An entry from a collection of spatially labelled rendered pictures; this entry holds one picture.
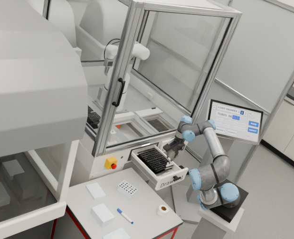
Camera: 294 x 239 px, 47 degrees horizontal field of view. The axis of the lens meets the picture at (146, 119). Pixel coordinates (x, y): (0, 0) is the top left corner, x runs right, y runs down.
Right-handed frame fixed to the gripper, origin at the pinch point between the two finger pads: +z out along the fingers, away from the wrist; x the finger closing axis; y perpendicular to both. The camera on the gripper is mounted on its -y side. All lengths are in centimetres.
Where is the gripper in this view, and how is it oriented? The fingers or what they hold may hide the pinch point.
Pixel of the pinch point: (169, 158)
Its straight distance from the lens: 244.7
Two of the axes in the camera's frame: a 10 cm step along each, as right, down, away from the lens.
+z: -2.8, 8.2, 5.0
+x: -6.2, -5.5, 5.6
